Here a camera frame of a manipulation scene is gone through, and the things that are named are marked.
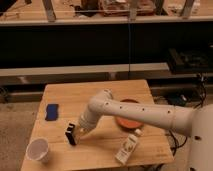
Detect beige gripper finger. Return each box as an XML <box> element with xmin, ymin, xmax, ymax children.
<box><xmin>76</xmin><ymin>128</ymin><xmax>84</xmax><ymax>138</ymax></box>

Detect wooden table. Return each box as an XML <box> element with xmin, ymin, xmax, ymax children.
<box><xmin>20</xmin><ymin>79</ymin><xmax>175</xmax><ymax>171</ymax></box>

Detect white paper cup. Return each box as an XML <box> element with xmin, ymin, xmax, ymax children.
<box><xmin>26</xmin><ymin>138</ymin><xmax>50</xmax><ymax>163</ymax></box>

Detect orange plate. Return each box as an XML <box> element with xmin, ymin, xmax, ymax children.
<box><xmin>114</xmin><ymin>98</ymin><xmax>145</xmax><ymax>130</ymax></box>

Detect black whiteboard eraser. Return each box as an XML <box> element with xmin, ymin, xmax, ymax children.
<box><xmin>65</xmin><ymin>123</ymin><xmax>79</xmax><ymax>146</ymax></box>

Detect white plastic bottle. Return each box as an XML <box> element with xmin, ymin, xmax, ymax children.
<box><xmin>115</xmin><ymin>129</ymin><xmax>142</xmax><ymax>165</ymax></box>

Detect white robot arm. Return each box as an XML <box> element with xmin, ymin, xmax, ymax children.
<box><xmin>78</xmin><ymin>89</ymin><xmax>213</xmax><ymax>171</ymax></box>

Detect blue sponge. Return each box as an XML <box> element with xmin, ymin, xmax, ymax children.
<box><xmin>45</xmin><ymin>104</ymin><xmax>58</xmax><ymax>121</ymax></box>

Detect black power cables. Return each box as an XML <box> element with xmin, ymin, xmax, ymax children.
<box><xmin>163</xmin><ymin>76</ymin><xmax>213</xmax><ymax>154</ymax></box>

